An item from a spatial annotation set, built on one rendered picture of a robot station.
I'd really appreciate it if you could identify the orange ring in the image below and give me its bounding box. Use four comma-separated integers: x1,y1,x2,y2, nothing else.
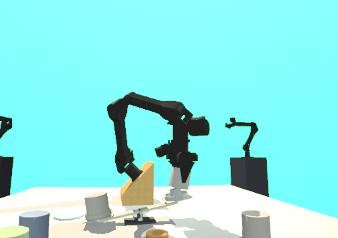
146,229,168,238

